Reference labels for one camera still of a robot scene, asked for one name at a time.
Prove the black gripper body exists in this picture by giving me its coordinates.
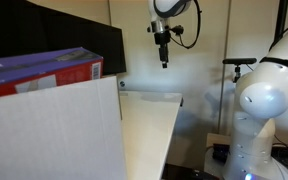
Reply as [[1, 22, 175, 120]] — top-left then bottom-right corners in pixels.
[[154, 31, 171, 49]]

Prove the red and blue product box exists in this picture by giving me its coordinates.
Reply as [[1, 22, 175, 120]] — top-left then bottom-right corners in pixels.
[[0, 47, 103, 96]]

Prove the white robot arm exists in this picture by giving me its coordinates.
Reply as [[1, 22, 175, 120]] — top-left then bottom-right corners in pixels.
[[222, 32, 288, 180]]

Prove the black electronics box on floor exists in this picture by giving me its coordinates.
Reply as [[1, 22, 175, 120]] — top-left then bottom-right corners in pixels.
[[212, 144, 230, 163]]

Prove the white cardboard storage box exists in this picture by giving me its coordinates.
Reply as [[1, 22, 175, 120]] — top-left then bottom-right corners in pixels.
[[0, 77, 127, 180]]

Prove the black computer monitor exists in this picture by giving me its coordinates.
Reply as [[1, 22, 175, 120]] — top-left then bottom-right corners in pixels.
[[0, 0, 126, 75]]

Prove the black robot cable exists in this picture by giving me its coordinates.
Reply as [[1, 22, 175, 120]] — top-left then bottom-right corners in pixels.
[[169, 0, 202, 50]]

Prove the black camera on stand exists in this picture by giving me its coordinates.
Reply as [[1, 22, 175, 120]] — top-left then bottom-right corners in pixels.
[[222, 58, 257, 83]]

